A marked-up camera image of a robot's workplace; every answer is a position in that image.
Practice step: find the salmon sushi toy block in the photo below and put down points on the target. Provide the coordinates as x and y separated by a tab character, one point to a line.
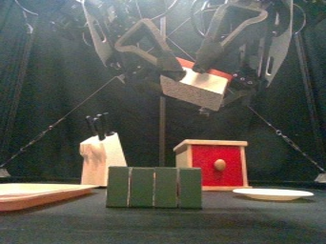
197	87

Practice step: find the green sushi roll block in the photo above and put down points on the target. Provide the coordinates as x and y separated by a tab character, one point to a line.
118	187
142	188
166	188
190	188

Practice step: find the white round plate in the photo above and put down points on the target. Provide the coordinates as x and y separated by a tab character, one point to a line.
275	193

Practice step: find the pink rectangular tray plate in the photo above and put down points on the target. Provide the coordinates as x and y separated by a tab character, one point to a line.
42	194

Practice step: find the wooden box with red drawer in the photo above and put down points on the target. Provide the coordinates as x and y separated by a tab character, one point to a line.
217	165

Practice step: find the wooden knife block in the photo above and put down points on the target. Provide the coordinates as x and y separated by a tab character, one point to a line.
102	158

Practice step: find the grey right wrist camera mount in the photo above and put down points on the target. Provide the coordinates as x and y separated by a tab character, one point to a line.
279	47

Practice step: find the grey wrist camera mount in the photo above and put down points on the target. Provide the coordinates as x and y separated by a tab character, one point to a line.
98	35
279	47

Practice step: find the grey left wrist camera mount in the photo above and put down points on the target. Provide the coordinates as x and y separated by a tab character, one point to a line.
98	35

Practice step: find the metal frame pole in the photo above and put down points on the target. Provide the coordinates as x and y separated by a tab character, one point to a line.
162	133

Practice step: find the metal frame foot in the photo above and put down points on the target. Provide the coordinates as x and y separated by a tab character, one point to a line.
5	173
321	178

